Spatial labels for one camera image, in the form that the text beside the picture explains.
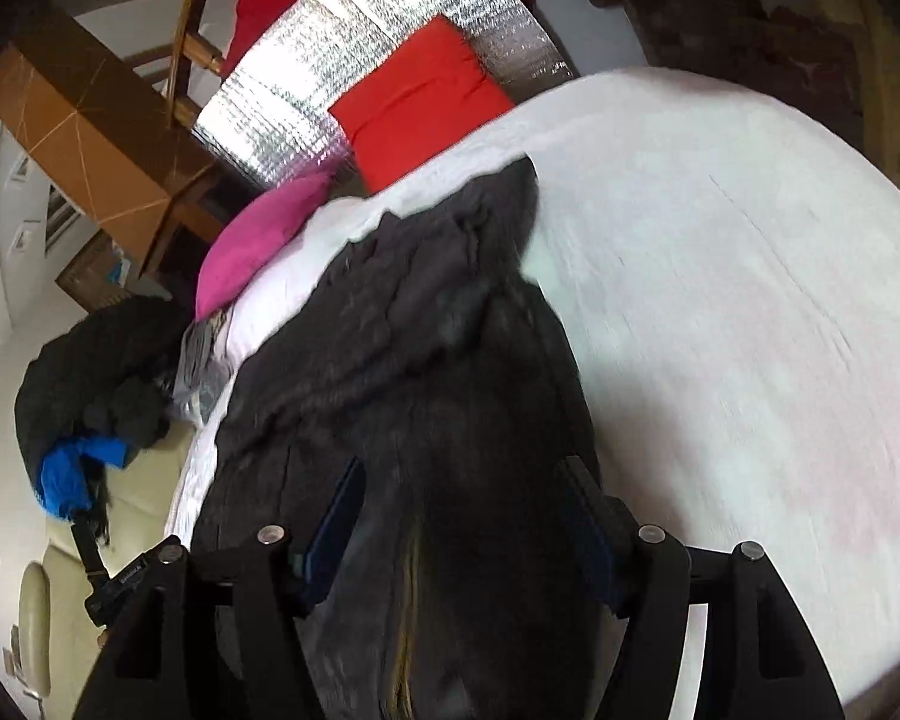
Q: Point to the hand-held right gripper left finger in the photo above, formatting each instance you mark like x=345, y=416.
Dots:
x=337, y=525

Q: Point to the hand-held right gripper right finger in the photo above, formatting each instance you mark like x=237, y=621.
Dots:
x=585, y=517

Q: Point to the dark quilted jacket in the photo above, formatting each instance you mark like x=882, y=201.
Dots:
x=435, y=390

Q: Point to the blue garment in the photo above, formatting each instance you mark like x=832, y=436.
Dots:
x=64, y=476

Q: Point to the grey garment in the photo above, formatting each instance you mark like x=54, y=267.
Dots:
x=195, y=360

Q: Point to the black padded coat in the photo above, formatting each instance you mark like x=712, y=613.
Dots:
x=82, y=367

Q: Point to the white embossed bedspread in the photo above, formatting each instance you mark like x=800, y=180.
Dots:
x=720, y=315

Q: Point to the pink cushion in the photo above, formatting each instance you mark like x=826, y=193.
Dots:
x=255, y=240

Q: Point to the brown bamboo screen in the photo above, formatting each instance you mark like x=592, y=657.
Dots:
x=90, y=277

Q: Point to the red square cushion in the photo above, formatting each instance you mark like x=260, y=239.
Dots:
x=412, y=105

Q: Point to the silver foil insulation panel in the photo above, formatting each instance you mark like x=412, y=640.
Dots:
x=285, y=97

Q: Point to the orange wooden column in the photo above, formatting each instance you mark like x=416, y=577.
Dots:
x=82, y=135

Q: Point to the wooden stair railing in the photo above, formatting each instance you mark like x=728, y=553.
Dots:
x=184, y=37

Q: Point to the rustic wooden table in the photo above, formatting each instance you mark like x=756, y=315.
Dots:
x=885, y=52

